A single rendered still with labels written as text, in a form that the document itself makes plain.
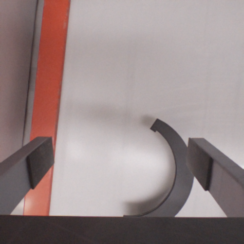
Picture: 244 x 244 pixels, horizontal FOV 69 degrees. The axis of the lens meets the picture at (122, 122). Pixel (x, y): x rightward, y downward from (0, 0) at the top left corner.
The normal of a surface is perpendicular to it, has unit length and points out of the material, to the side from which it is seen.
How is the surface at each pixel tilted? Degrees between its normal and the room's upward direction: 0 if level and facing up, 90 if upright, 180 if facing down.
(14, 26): 90
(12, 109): 90
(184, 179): 90
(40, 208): 90
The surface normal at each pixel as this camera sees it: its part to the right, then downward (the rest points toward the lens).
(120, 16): -0.08, 0.00
